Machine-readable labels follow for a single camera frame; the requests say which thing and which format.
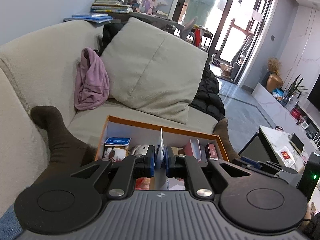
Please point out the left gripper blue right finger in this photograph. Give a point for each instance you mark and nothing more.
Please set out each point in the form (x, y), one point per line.
(169, 158)

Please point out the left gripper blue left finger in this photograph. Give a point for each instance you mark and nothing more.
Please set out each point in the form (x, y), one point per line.
(150, 160)

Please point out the white cream tube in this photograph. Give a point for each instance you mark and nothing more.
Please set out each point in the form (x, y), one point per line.
(161, 180)

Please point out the red card box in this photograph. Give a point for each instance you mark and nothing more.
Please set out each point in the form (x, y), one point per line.
(211, 152)

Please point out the brown cardboard box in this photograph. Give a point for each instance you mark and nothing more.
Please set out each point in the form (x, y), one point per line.
(177, 150)

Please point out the white crochet bunny doll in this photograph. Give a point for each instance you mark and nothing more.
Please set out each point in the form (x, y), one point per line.
(139, 150)

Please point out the colourful feather shuttlecock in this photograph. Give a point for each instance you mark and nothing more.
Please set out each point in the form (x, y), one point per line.
(144, 184)

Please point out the person's left hand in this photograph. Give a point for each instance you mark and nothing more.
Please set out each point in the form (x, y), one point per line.
(310, 225)

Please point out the orange cardboard storage box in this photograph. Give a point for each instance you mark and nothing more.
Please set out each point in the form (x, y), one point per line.
(202, 179)

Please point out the red and white booklet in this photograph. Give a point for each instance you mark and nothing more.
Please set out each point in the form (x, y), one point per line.
(286, 157)

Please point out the marble coffee table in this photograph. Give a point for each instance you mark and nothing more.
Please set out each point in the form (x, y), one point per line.
(264, 146)

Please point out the right leg in jeans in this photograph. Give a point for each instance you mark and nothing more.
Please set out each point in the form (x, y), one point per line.
(221, 129)

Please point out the leg in jeans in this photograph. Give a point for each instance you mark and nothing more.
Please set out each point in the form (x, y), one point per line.
(221, 129)
(63, 198)

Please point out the black puffer jacket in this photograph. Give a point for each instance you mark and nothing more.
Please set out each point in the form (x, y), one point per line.
(207, 99)

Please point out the white marble tv cabinet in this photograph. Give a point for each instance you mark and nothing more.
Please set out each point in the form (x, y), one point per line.
(279, 114)

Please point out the left leg in jeans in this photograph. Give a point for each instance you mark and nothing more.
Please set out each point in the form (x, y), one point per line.
(63, 198)

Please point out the potted green plant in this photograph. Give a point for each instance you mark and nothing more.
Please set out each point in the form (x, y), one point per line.
(295, 88)

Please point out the black television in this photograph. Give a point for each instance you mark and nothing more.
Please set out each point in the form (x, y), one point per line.
(314, 95)

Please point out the beige cushion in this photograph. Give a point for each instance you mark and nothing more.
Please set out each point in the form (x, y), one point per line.
(153, 71)

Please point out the pink crumpled garment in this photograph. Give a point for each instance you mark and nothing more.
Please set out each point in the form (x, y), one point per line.
(92, 85)

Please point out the copper vase with dried flowers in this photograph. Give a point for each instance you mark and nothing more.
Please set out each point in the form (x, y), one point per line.
(274, 81)

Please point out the beige sofa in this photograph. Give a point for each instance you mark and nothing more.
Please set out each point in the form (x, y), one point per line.
(39, 69)

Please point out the blue folder on desk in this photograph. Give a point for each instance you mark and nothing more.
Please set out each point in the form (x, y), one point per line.
(93, 18)

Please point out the stack of books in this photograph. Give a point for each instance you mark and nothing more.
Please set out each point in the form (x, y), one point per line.
(113, 6)

